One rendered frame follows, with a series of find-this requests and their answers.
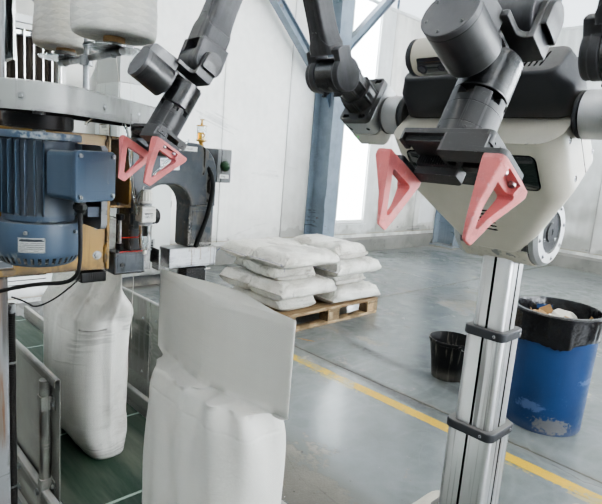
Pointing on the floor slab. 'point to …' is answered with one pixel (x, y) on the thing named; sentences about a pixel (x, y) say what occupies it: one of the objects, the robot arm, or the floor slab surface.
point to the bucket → (447, 355)
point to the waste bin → (553, 365)
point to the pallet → (329, 313)
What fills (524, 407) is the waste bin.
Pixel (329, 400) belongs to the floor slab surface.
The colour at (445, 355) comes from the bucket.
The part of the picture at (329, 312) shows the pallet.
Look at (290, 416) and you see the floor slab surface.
